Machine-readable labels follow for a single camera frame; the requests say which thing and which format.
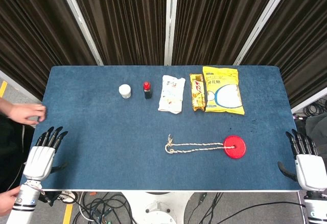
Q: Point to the white round jar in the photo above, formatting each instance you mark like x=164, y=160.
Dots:
x=125, y=91

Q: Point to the person in dark clothes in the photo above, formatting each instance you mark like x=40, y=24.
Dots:
x=12, y=152

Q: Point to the yellow sugar bag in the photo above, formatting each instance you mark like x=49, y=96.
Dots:
x=224, y=93

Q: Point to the white and black sneaker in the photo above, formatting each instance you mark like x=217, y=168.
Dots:
x=67, y=196

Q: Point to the red plastic disc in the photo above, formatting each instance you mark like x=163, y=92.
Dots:
x=240, y=153

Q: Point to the dark bottle with red cap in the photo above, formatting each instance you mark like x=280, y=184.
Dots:
x=147, y=92

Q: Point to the white partition post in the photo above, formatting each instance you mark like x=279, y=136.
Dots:
x=169, y=22
x=79, y=22
x=264, y=22

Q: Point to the blue fabric table cover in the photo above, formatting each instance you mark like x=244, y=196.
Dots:
x=115, y=137

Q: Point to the white table frame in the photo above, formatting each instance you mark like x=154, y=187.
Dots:
x=166, y=190

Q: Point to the white snack bag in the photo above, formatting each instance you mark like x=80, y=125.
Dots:
x=171, y=94

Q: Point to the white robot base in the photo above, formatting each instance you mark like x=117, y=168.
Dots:
x=158, y=206

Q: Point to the person bare hand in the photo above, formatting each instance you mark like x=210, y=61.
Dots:
x=7, y=201
x=24, y=112

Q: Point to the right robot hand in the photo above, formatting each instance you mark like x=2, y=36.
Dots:
x=310, y=169

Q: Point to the white partition base rail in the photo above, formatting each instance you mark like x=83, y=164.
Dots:
x=309, y=100

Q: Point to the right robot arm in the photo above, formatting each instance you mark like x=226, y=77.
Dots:
x=316, y=208

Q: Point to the dark grey bag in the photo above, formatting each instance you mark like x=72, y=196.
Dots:
x=316, y=129

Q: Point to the brown pleated curtain panel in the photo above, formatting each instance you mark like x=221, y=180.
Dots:
x=30, y=37
x=122, y=19
x=217, y=19
x=301, y=50

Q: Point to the gold snack pack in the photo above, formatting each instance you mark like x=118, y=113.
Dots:
x=198, y=93

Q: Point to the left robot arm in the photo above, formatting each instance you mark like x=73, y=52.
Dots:
x=24, y=199

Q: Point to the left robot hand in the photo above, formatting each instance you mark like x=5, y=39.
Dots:
x=39, y=158

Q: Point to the person bare forearm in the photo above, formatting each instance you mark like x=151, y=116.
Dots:
x=4, y=107

